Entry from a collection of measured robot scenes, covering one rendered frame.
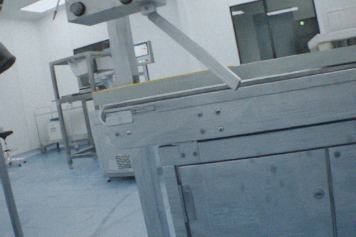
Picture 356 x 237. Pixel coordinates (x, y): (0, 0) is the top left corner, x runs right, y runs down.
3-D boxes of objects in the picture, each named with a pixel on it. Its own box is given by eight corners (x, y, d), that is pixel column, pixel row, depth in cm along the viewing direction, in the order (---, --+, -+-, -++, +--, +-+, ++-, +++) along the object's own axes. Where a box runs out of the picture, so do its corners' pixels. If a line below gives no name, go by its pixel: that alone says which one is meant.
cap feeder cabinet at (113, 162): (102, 183, 354) (86, 112, 350) (128, 168, 405) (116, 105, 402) (154, 181, 328) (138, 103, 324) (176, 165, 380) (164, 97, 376)
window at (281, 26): (241, 74, 567) (229, 6, 561) (241, 74, 568) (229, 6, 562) (325, 60, 512) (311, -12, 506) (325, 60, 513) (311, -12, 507)
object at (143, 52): (138, 102, 368) (127, 44, 364) (142, 101, 377) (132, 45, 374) (157, 99, 358) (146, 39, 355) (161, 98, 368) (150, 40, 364)
